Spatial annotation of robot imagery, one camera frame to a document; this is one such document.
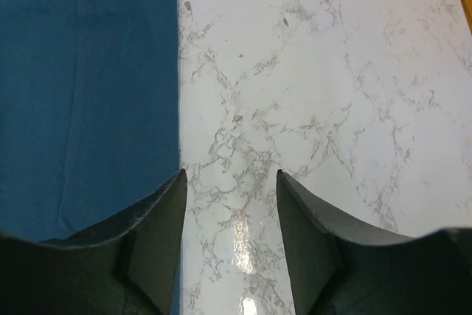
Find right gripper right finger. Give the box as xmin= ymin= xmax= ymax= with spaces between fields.
xmin=276 ymin=171 xmax=471 ymax=314

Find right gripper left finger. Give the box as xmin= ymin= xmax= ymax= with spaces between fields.
xmin=1 ymin=171 xmax=187 ymax=314

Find blue t shirt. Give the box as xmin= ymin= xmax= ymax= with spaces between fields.
xmin=1 ymin=0 xmax=179 ymax=240

